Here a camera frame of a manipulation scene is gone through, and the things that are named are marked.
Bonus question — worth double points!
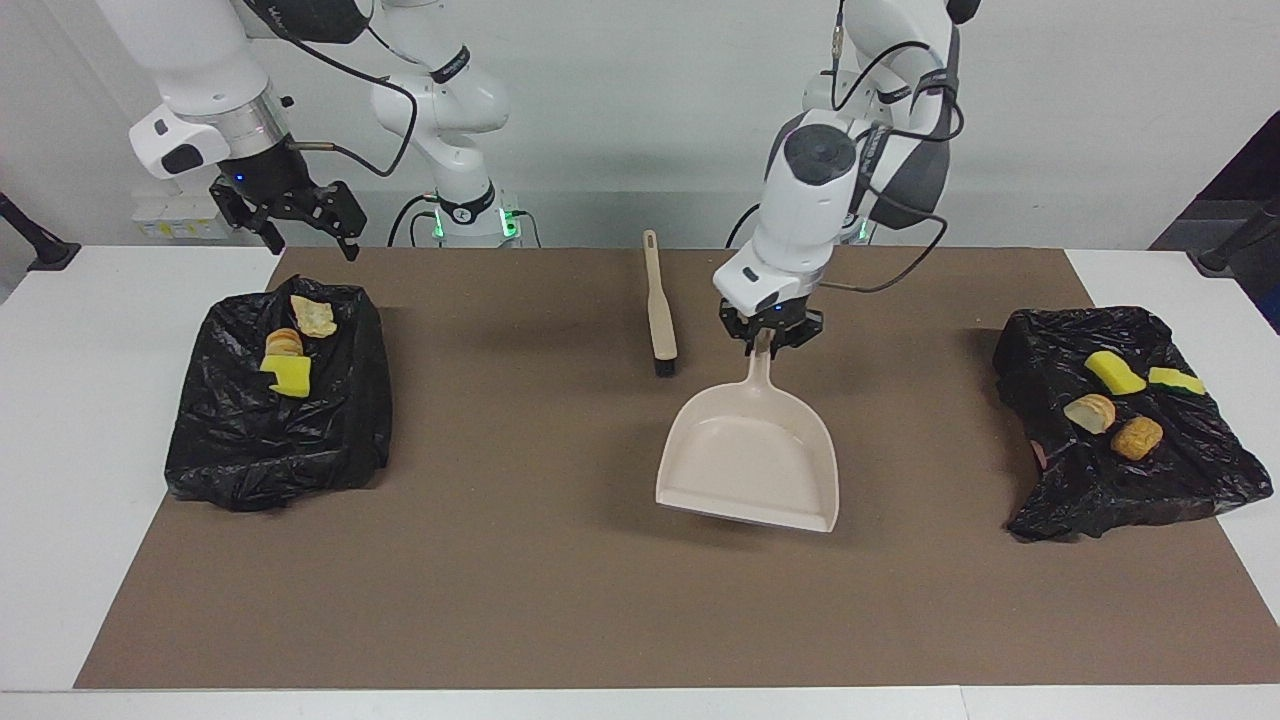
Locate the black plastic bin bag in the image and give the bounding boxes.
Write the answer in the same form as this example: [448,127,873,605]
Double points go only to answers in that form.
[164,276,393,513]
[993,306,1274,542]

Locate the beige hand brush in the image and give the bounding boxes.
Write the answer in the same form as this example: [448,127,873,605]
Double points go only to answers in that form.
[642,229,679,378]

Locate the beige plastic dustpan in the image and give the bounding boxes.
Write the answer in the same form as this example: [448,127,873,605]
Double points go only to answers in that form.
[655,342,840,534]

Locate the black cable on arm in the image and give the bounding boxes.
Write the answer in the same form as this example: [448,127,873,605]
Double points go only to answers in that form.
[232,0,441,179]
[815,0,966,295]

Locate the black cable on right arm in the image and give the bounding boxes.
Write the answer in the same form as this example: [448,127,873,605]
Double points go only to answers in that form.
[232,0,441,179]

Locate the yellow wedge sponge piece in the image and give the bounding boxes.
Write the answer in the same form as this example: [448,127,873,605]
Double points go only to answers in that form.
[1085,350,1147,396]

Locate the white wall socket box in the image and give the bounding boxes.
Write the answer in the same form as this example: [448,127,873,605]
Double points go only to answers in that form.
[132,193,241,241]

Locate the brown table mat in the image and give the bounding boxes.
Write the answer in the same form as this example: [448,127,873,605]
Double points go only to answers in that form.
[75,247,1280,689]

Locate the grey orange striped foam piece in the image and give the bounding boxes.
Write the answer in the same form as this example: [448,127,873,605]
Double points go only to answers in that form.
[1063,393,1117,435]

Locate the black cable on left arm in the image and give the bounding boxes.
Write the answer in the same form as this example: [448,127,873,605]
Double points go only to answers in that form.
[815,0,966,295]

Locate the dark furniture panel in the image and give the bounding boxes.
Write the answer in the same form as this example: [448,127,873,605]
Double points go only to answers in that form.
[1148,108,1280,336]

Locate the brown cork-like foam piece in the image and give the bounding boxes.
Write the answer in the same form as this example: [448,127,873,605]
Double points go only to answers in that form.
[1110,416,1165,462]

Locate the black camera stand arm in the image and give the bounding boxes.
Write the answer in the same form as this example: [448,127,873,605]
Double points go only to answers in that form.
[0,192,82,272]
[1190,196,1280,277]

